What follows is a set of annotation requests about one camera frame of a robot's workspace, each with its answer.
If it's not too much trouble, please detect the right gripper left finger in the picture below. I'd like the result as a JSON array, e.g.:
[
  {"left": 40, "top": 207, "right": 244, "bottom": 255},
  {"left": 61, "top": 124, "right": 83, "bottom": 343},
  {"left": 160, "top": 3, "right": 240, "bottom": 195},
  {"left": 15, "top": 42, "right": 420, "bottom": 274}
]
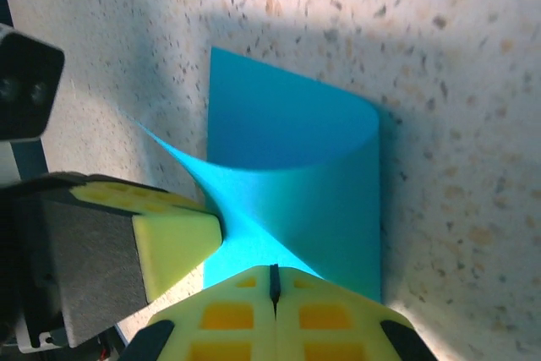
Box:
[{"left": 122, "top": 265, "right": 276, "bottom": 361}]

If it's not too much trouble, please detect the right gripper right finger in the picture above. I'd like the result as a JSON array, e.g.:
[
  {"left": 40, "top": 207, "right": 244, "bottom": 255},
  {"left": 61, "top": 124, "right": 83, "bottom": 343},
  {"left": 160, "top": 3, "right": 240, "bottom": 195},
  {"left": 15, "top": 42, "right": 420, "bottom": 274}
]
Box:
[{"left": 274, "top": 265, "right": 440, "bottom": 361}]

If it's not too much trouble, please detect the blue square paper sheet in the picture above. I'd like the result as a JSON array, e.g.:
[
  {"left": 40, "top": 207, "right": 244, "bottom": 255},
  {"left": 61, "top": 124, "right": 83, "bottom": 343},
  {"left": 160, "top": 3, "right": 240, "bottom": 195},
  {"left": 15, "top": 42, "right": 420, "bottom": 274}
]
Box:
[{"left": 122, "top": 46, "right": 384, "bottom": 305}]

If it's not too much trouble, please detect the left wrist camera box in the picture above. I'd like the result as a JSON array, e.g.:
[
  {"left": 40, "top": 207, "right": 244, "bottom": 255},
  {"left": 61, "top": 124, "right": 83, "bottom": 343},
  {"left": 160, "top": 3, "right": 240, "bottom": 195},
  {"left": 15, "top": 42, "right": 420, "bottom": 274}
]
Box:
[{"left": 0, "top": 22, "right": 66, "bottom": 143}]

